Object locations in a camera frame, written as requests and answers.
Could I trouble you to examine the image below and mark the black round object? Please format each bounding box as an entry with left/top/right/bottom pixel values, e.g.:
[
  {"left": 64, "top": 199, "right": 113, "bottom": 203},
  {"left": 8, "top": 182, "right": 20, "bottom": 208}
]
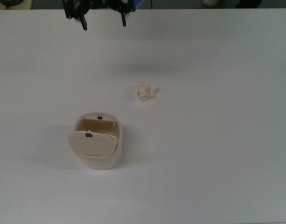
[{"left": 0, "top": 0, "right": 25, "bottom": 7}]

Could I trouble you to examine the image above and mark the small cream bin with lid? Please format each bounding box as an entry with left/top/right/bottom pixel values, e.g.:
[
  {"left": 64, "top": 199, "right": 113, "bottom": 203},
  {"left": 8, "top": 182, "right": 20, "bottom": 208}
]
[{"left": 67, "top": 112, "right": 123, "bottom": 170}]

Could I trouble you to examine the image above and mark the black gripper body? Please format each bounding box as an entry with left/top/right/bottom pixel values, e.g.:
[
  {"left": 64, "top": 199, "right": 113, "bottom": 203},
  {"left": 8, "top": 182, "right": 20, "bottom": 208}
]
[{"left": 88, "top": 0, "right": 110, "bottom": 9}]

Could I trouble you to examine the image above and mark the dark bulky object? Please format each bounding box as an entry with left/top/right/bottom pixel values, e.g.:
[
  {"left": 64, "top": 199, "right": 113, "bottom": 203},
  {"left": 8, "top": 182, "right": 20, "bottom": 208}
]
[{"left": 235, "top": 0, "right": 263, "bottom": 9}]

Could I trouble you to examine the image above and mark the white paper trash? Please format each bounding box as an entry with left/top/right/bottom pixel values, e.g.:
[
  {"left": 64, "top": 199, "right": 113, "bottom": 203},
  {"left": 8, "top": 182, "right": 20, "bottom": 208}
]
[{"left": 136, "top": 83, "right": 158, "bottom": 103}]

